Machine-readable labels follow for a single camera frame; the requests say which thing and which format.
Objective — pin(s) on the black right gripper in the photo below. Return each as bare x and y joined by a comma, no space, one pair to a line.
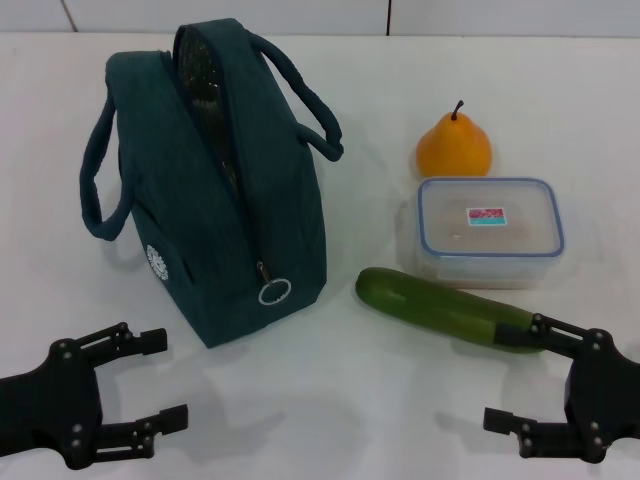
605,395

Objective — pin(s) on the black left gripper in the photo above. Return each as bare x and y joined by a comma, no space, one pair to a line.
55,400

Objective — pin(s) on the green cucumber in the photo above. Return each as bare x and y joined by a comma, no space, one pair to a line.
425,302

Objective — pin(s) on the clear plastic food container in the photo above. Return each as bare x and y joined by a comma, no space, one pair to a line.
487,225

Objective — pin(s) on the dark teal insulated lunch bag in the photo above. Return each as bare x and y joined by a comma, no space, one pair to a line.
225,210

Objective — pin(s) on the orange pear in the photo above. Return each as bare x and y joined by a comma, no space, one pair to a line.
452,147

